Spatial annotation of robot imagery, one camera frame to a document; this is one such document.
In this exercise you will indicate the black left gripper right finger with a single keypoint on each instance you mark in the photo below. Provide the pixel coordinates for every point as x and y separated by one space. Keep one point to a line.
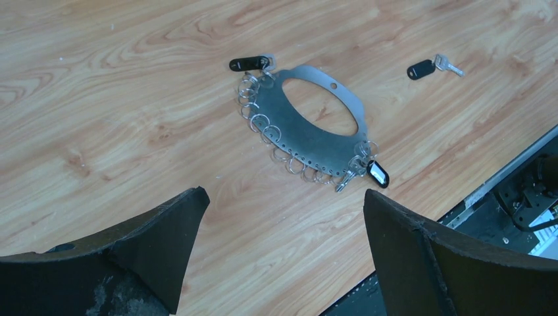
426 268

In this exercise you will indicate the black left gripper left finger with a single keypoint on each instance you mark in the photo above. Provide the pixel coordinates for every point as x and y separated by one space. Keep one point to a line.
136 267

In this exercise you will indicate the metal key holder plate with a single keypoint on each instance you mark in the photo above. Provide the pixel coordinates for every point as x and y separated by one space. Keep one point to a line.
271 114

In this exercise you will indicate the silver key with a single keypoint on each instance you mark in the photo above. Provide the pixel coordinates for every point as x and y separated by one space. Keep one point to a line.
442 63

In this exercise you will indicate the black tag with white label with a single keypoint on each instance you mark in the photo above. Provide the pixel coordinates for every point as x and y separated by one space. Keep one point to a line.
378 174

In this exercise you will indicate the black key tag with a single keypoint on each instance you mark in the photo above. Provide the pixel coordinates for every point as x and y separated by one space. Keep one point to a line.
421 69

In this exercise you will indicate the black tag at plate top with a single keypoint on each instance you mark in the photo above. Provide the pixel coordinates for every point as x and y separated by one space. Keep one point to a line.
259 62

